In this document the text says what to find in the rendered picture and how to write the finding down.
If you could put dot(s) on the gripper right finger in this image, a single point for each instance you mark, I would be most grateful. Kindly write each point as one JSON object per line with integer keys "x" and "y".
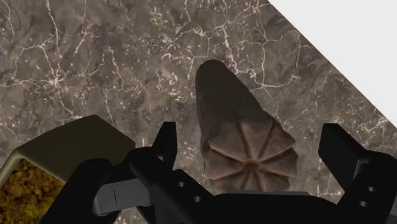
{"x": 372, "y": 183}

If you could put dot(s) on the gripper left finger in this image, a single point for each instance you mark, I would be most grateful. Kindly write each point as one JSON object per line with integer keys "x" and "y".
{"x": 155, "y": 183}

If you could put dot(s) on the olive box with yellow filling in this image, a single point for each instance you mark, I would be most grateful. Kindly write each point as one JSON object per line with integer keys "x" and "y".
{"x": 74, "y": 142}

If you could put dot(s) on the brown ribbed bottle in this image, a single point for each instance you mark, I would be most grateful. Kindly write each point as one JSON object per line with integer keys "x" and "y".
{"x": 235, "y": 130}

